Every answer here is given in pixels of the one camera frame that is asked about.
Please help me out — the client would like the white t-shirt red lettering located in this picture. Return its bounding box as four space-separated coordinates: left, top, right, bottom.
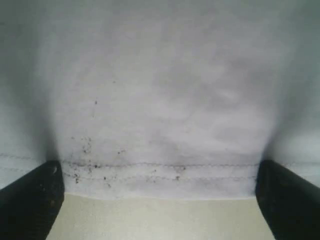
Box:
0 0 320 200

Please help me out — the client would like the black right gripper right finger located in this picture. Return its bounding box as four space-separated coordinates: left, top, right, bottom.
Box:
255 160 320 240

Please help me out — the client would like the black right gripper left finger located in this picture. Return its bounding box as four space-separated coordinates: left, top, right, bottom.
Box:
0 160 65 240

